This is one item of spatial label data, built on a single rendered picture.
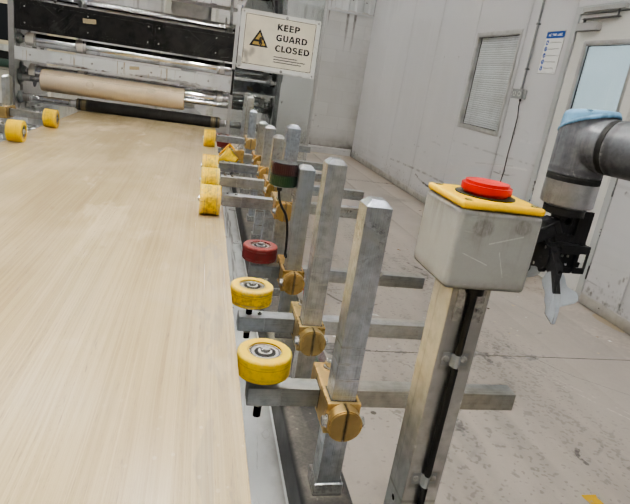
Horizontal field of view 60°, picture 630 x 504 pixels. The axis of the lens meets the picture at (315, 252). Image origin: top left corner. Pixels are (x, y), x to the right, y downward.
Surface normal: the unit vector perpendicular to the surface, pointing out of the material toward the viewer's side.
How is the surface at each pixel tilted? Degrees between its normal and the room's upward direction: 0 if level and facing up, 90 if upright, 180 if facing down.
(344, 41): 90
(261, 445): 0
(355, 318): 90
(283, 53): 90
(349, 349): 90
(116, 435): 0
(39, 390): 0
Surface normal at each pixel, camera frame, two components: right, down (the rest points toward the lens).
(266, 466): 0.14, -0.94
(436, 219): -0.97, -0.08
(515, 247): 0.18, 0.32
